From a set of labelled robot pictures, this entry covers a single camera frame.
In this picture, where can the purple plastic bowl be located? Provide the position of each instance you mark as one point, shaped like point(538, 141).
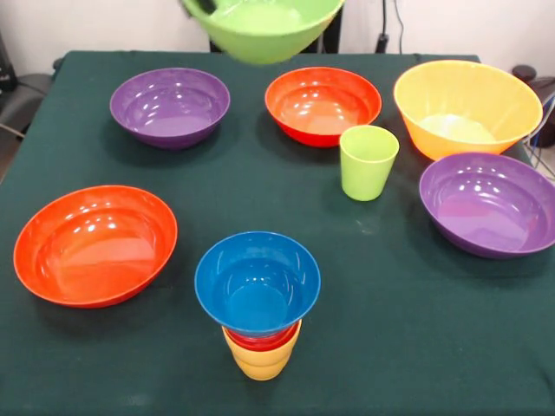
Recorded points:
point(490, 212)
point(169, 117)

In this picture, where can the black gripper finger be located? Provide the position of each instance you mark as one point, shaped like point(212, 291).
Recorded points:
point(206, 6)

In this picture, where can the yellow plastic cup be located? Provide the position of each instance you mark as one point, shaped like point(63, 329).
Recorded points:
point(260, 364)

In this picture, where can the dark green tablecloth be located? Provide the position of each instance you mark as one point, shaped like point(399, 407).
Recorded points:
point(390, 346)

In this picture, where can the small blue plastic bowl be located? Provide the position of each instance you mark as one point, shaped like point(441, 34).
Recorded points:
point(256, 286)

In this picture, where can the orange-red plastic bowl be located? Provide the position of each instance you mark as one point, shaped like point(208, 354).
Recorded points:
point(95, 251)
point(321, 108)

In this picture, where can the large orange plastic bowl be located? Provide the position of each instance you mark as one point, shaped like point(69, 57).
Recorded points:
point(459, 99)

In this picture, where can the green plastic cup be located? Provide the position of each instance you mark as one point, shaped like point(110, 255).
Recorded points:
point(368, 164)

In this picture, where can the green plastic bowl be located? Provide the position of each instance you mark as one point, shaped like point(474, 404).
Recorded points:
point(260, 39)

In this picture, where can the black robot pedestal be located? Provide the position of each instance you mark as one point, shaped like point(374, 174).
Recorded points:
point(331, 39)

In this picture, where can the black chair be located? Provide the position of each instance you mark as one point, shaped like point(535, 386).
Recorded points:
point(26, 95)
point(542, 86)

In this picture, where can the red plastic cup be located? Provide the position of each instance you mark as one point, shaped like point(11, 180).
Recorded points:
point(260, 342)

